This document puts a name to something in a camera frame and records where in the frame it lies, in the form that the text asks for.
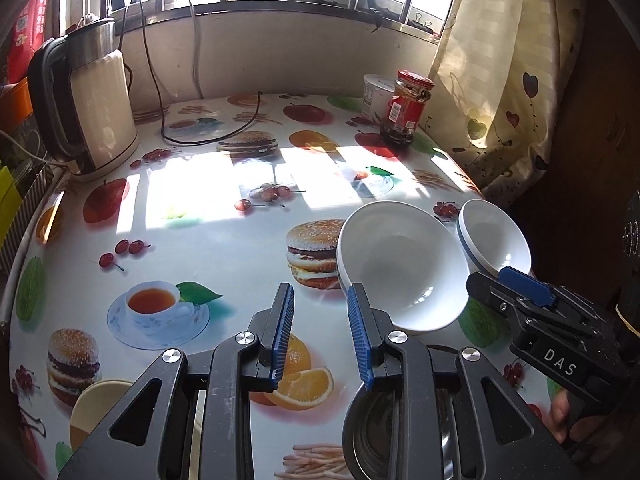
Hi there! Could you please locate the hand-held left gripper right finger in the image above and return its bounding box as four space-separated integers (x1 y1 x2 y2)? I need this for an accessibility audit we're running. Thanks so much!
346 282 583 480

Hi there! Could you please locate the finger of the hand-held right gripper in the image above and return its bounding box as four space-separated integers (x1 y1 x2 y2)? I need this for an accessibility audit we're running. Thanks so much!
465 271 608 341
498 266 561 311

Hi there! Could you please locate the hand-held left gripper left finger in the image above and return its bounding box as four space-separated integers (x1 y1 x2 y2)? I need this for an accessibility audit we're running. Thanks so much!
57 282 296 480

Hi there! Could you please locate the small white blue-banded bowl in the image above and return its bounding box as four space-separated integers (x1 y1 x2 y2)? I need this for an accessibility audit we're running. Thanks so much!
456 199 532 281

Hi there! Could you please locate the large white blue-banded bowl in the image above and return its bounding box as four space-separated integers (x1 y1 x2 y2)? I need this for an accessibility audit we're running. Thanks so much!
336 201 472 336

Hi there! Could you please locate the stainless steel bowl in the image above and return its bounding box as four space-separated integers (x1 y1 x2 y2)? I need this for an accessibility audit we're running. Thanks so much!
342 385 468 480

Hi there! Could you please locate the large beige and brown plate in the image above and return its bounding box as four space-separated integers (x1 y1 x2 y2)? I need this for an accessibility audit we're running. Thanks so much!
69 379 207 480

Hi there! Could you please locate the person's right hand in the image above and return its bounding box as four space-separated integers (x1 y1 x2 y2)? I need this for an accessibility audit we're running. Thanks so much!
547 387 640 461

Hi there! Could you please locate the fruit printed tablecloth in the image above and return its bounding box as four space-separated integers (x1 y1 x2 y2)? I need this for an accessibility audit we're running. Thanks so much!
7 92 566 480

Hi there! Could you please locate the red label glass jar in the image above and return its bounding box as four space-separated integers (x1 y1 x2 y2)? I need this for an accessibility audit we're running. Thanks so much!
379 70 436 147

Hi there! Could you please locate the white plastic cup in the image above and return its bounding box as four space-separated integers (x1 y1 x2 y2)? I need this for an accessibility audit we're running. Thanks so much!
362 74 397 121

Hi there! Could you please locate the cream heart-print curtain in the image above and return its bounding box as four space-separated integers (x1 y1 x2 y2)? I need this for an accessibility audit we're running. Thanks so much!
429 0 588 211

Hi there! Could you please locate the black and white striped box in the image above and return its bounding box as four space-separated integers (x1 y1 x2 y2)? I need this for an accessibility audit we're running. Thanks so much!
0 160 57 273

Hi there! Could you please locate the cream electric kettle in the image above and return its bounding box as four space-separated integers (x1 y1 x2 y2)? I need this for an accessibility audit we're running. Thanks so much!
27 16 140 183

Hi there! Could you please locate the green box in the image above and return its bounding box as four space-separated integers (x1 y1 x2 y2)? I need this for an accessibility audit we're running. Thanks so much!
0 165 26 248

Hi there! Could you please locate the orange box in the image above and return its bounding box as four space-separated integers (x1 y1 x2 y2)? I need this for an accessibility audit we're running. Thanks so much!
0 80 35 133

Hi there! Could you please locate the red package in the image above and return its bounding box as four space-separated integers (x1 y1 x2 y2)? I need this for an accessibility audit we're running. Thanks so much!
7 0 63 86

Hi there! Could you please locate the white wall cable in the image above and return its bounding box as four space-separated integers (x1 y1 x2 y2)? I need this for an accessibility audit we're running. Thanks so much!
189 1 205 100

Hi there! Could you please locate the black power cable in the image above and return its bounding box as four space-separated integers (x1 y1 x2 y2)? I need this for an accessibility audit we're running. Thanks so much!
127 0 266 146

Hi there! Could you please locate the thin white cable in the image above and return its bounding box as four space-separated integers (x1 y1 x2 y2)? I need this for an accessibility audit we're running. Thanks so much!
0 129 67 167

